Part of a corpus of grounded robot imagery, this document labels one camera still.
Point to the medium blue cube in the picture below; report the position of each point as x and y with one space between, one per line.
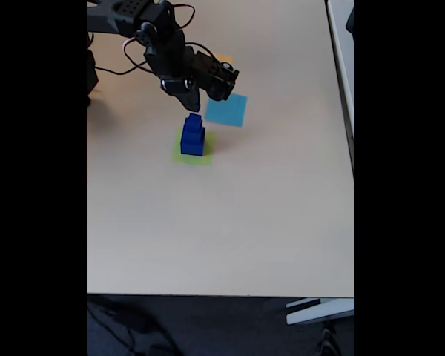
193 133

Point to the light blue paper square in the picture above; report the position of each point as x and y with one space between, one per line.
230 111

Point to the orange paper square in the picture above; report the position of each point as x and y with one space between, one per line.
224 58

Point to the green paper square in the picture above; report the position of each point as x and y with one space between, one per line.
178 157

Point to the large blue cube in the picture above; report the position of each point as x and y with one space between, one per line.
193 148

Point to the white neighbouring table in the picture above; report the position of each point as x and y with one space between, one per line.
341 55

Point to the dark blue object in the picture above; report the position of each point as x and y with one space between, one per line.
351 22

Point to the white table foot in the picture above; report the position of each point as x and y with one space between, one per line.
319 311

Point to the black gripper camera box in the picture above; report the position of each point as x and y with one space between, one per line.
217 79

